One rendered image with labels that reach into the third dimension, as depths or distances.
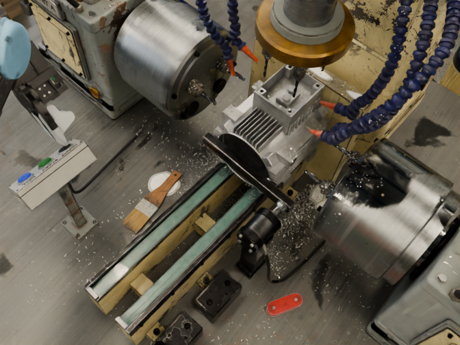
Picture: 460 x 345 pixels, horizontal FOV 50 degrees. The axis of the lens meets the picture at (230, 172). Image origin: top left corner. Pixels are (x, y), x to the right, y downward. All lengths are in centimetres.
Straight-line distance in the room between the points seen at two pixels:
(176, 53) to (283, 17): 31
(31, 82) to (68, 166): 18
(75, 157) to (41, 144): 39
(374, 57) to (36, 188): 76
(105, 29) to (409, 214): 78
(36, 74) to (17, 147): 44
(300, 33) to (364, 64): 32
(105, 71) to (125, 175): 28
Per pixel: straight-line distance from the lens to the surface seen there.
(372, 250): 98
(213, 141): 109
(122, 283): 113
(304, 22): 87
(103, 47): 124
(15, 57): 85
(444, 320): 99
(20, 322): 125
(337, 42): 90
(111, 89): 135
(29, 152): 144
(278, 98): 107
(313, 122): 111
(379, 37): 112
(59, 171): 105
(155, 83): 114
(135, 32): 117
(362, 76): 119
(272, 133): 105
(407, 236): 95
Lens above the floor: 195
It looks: 60 degrees down
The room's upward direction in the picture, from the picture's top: 5 degrees clockwise
